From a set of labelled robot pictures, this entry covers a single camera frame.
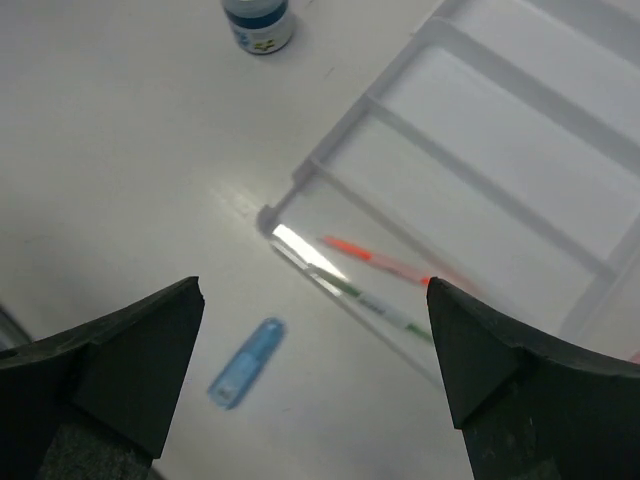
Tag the blue cleaning putty jar left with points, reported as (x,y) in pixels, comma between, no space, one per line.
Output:
(260,27)

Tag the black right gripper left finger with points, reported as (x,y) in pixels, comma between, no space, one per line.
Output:
(97,401)

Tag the blue transparent eraser case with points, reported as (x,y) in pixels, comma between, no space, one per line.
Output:
(236,379)

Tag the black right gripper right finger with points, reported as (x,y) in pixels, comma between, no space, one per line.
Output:
(530,405)

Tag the orange highlighter pen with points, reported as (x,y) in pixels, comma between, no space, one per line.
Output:
(418,276)

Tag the green white pen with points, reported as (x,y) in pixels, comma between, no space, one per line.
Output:
(374,304)

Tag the white compartment tray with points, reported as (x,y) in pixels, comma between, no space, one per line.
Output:
(501,143)

